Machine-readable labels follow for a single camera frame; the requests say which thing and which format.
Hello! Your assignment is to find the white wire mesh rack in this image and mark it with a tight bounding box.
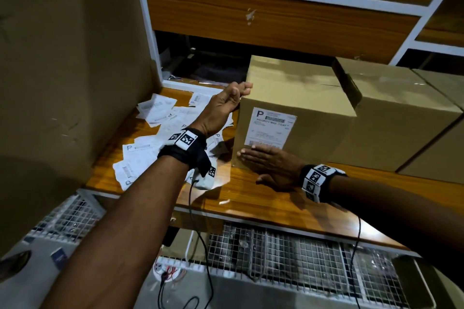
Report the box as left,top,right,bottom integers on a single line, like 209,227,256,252
25,193,414,309

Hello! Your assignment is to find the white-framed wooden shelf unit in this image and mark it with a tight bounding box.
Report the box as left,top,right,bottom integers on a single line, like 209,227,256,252
132,0,464,93

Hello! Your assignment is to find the black wrist marker band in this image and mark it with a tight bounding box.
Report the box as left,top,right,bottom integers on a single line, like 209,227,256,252
300,163,348,204
157,128,218,179

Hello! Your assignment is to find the dark plastic-wrapped clothing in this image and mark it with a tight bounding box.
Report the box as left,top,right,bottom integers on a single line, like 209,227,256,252
161,35,251,85

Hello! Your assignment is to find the white power strip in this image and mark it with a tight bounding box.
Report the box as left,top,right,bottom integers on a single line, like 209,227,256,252
153,254,191,286

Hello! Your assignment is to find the dark round object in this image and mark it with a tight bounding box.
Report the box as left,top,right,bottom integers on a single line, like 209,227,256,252
0,250,32,283

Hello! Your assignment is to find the pile of white shipping labels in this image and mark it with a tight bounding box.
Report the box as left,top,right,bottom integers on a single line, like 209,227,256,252
112,93,237,191

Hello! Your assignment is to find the small blue packet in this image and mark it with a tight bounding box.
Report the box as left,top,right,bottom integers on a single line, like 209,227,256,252
50,247,69,270

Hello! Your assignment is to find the large tall cardboard box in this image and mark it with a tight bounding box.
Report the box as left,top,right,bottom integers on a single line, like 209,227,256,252
0,0,162,259

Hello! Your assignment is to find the plain taped cardboard box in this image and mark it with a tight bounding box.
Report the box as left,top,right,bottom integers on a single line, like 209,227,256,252
328,57,464,172

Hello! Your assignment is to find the person's left hand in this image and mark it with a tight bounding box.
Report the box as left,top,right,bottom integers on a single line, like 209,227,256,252
188,82,253,138

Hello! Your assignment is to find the black right wrist marker band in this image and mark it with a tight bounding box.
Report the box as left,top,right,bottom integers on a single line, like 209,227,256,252
300,163,348,204

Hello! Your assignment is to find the cardboard box with white label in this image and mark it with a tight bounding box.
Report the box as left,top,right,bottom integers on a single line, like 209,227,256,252
231,55,358,172

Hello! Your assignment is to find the person's right forearm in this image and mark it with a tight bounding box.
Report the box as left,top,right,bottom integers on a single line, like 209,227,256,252
326,175,464,271

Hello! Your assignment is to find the black left wrist marker band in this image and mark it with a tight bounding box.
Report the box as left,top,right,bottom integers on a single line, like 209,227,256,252
157,128,218,179

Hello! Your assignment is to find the beige bin with white rim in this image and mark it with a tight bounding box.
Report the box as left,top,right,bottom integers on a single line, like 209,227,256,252
392,254,464,309

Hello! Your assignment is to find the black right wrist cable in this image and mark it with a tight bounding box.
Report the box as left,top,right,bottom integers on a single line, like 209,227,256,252
349,214,363,309

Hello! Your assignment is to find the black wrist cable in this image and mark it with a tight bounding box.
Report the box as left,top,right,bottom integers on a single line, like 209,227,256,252
349,214,363,309
157,178,215,309

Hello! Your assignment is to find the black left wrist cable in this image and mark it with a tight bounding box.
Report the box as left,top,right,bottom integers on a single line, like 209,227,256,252
157,178,215,309

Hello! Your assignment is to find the person's left forearm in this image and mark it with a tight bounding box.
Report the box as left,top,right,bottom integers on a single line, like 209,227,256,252
41,155,196,309

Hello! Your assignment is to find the person's right hand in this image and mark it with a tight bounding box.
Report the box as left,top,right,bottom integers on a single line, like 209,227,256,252
237,145,309,192

